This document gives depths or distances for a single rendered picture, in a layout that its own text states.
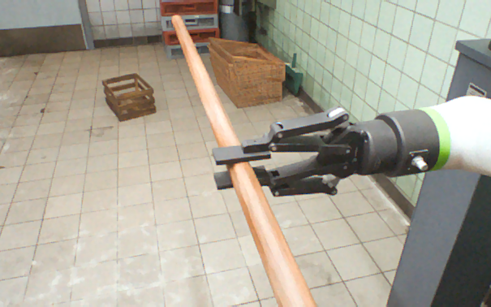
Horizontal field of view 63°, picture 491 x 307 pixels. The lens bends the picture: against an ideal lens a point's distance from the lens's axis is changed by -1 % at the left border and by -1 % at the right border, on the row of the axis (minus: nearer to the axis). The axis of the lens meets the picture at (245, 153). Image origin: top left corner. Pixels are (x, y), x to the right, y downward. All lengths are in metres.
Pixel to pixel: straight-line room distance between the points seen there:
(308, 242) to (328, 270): 0.19
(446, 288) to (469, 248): 0.16
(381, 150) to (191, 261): 1.58
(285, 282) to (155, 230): 1.88
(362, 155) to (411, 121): 0.08
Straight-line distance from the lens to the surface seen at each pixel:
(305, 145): 0.52
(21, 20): 5.19
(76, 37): 5.14
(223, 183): 0.52
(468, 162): 0.62
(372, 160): 0.55
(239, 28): 4.66
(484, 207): 1.16
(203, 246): 2.10
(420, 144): 0.57
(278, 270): 0.37
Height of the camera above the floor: 1.48
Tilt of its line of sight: 32 degrees down
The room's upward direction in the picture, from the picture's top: straight up
